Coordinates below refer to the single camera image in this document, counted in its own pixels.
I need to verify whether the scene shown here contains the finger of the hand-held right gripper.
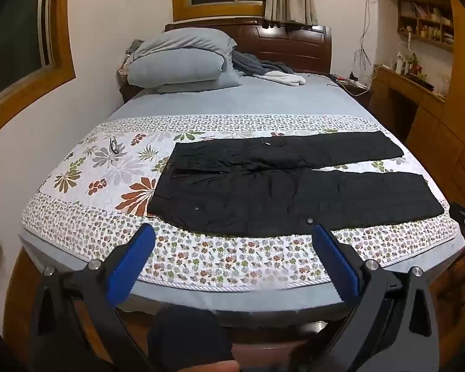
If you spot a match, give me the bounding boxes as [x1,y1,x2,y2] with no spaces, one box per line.
[449,201,465,241]

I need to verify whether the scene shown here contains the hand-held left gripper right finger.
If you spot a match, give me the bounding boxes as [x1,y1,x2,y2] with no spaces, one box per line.
[290,223,440,372]

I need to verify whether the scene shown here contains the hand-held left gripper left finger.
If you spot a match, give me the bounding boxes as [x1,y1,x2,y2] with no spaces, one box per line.
[29,223,157,372]

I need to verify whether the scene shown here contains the black pants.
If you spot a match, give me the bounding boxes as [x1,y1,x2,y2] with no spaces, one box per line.
[147,131,445,238]

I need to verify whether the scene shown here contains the floral quilt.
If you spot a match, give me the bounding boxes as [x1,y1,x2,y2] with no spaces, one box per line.
[21,114,465,291]

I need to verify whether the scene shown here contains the wooden cabinet desk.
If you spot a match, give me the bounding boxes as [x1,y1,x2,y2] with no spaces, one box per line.
[372,64,465,206]

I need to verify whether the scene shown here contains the bed with blue sheet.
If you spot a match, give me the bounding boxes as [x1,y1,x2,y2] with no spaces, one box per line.
[17,72,465,318]

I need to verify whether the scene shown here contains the white cloth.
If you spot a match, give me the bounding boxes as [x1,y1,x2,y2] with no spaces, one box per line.
[263,70,307,86]

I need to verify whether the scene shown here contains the grey-blue pillow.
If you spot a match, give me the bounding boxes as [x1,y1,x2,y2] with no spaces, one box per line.
[127,48,243,94]
[134,28,237,60]

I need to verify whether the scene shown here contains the pile of clothes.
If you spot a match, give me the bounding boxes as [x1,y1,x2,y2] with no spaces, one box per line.
[118,41,144,86]

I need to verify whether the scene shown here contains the dark grey blanket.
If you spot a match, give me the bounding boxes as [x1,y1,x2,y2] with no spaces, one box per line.
[228,50,295,80]

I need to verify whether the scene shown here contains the dark wooden headboard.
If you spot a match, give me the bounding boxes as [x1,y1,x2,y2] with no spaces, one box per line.
[165,23,333,75]

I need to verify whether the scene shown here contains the large wooden framed window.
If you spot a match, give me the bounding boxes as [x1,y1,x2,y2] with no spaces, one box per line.
[0,0,76,144]

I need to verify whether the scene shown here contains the wooden wall shelf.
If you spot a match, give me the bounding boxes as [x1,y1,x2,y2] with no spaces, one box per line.
[397,0,456,51]

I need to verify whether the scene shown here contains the hanging cable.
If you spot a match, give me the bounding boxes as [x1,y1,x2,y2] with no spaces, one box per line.
[354,0,380,74]

